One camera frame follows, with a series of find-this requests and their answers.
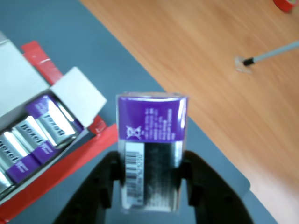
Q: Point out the grey table mat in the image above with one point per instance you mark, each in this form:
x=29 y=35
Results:
x=257 y=212
x=93 y=46

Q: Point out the clear adhesive tape piece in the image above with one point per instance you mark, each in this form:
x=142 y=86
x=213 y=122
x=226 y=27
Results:
x=239 y=67

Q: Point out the white cardboard battery box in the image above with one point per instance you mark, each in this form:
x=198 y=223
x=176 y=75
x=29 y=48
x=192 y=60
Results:
x=16 y=72

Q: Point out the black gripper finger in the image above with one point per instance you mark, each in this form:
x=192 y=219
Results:
x=91 y=193
x=219 y=200

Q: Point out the purple silver Bexel battery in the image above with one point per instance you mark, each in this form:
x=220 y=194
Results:
x=28 y=137
x=11 y=156
x=151 y=116
x=56 y=123
x=4 y=184

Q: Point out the red tape roll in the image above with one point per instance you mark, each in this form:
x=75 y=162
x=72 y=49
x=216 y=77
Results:
x=283 y=5

